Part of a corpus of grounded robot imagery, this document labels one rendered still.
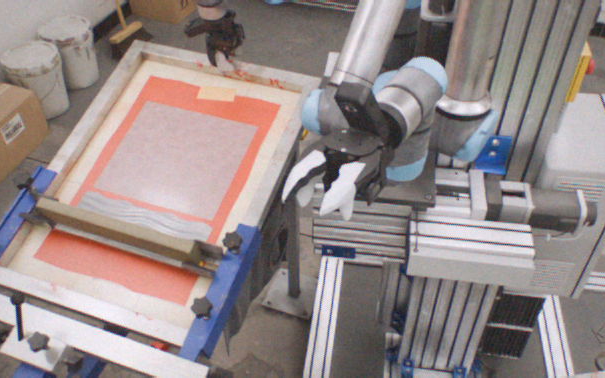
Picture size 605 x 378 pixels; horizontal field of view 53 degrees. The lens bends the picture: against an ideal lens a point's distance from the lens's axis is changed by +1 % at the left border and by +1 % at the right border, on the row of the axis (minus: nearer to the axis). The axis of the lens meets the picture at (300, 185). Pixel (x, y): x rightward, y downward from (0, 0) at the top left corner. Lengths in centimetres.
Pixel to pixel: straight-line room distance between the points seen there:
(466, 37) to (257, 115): 70
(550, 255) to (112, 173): 118
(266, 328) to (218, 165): 120
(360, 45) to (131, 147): 84
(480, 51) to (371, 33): 22
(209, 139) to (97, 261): 42
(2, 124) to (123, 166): 192
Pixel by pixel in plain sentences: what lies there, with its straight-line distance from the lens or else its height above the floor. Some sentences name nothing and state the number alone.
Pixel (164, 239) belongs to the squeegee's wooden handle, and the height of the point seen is 118.
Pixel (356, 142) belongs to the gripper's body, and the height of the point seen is 169.
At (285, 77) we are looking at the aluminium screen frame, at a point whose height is 127.
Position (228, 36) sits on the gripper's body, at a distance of 163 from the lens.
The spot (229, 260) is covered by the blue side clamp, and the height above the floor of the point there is 113.
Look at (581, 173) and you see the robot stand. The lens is 158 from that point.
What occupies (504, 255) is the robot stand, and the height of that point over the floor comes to 117.
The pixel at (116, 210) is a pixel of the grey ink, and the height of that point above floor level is 111.
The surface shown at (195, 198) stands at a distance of 153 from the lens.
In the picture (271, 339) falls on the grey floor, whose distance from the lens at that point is 260.
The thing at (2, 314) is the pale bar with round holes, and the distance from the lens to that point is 147.
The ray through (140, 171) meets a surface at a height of 114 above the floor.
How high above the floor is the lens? 217
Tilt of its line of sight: 43 degrees down
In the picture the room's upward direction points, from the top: straight up
